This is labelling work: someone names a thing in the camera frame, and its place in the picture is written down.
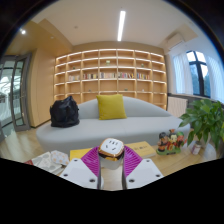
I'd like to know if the dark framed window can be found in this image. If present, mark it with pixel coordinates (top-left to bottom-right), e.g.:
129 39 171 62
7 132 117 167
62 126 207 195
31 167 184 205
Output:
185 49 212 98

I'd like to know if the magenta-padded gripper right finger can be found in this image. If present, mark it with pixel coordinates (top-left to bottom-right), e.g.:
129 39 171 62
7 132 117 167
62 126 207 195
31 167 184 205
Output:
121 145 165 191

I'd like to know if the grey framed glass door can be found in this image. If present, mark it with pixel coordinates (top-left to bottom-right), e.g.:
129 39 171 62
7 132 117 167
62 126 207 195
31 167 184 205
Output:
0 53 33 134

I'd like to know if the wooden wall shelf unit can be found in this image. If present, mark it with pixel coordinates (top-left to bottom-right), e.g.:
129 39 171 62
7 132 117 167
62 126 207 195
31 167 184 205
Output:
53 48 168 111

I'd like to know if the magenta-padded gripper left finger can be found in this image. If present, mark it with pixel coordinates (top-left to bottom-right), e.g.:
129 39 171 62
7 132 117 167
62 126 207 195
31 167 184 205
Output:
59 145 102 191

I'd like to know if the white radiator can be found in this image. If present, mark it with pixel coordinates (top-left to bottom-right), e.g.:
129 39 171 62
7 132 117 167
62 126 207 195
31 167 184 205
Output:
166 95 189 118

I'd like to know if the small white red cup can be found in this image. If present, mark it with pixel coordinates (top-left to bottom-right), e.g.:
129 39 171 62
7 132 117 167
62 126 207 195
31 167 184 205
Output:
191 140 203 156

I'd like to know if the long ceiling light strip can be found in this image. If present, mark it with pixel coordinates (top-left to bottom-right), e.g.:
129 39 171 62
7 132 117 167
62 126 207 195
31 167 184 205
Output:
116 9 127 42

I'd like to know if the yellow cushion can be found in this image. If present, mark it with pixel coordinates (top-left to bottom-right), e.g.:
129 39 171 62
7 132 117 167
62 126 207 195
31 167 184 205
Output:
95 93 128 121

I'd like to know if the white wall air conditioner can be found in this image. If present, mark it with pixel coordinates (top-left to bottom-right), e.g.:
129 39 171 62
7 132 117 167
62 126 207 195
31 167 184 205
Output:
165 32 185 51

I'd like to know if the white and red book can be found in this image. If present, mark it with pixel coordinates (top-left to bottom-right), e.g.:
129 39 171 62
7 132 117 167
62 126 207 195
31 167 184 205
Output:
23 151 64 175

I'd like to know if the white cube charger orange band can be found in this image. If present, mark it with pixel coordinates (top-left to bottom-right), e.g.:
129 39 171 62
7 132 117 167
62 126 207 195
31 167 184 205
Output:
97 137 125 170

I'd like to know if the green potted plant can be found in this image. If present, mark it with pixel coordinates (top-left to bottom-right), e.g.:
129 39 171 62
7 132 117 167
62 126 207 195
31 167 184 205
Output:
178 98 224 151

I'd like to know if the plain yellow book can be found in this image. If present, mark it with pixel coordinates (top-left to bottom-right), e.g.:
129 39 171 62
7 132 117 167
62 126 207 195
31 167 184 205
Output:
124 140 157 159

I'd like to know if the cartoon character figurine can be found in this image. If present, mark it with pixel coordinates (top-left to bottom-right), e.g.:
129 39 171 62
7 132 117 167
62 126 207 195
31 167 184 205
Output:
155 128 185 157

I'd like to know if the black bag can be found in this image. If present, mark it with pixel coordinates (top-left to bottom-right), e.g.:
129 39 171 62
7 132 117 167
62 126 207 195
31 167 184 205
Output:
49 95 81 129

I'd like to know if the grey curved sofa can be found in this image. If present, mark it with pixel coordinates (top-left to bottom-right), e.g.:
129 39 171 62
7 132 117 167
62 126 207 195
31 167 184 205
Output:
35 95 191 156

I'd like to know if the white sheer curtain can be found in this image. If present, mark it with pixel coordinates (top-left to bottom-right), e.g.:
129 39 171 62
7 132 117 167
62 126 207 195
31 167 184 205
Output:
171 53 194 96
206 55 224 103

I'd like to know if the yellow and white book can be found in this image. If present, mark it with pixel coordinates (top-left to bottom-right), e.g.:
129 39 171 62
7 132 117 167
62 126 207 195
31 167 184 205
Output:
69 147 93 162

